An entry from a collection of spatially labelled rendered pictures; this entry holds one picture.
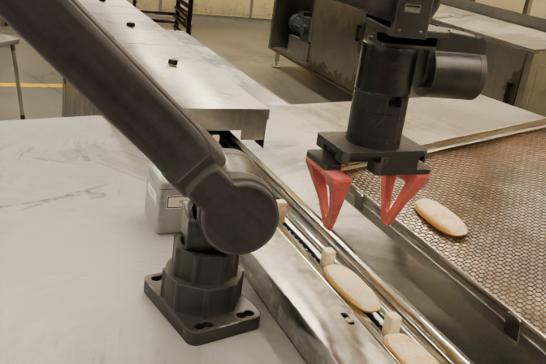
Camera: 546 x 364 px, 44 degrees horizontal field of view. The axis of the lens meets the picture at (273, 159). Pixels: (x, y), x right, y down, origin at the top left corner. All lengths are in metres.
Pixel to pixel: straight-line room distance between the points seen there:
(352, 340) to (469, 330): 0.19
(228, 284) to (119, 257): 0.18
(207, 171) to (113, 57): 0.13
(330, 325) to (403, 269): 0.25
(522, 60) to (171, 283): 2.90
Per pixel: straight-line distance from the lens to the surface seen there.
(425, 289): 0.88
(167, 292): 0.73
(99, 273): 0.82
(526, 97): 3.47
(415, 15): 0.66
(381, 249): 0.95
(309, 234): 0.89
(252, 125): 1.17
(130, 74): 0.63
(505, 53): 3.55
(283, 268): 0.77
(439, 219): 0.87
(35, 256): 0.85
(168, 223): 0.90
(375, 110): 0.68
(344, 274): 0.79
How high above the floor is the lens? 1.23
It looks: 20 degrees down
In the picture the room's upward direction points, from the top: 8 degrees clockwise
